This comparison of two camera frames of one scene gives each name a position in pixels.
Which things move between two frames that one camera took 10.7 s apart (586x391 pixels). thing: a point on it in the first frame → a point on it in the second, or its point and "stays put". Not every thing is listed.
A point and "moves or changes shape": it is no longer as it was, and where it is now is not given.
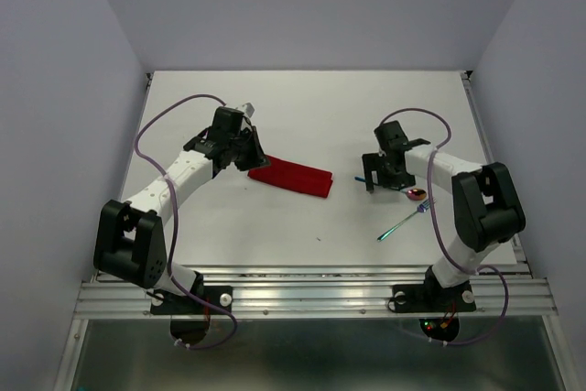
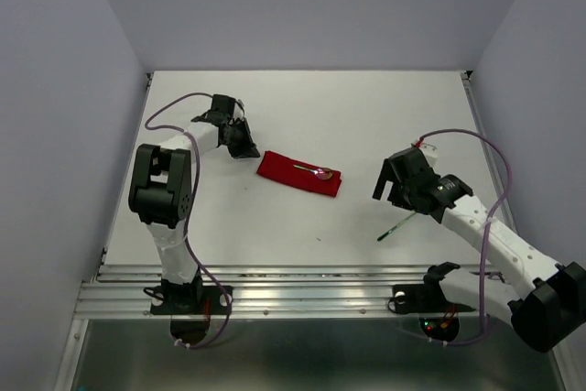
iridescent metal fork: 421,209 stays put
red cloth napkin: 295,176 moves or changes shape
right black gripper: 372,161 → 388,174
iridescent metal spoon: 414,193 moves or changes shape
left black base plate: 164,303 stays put
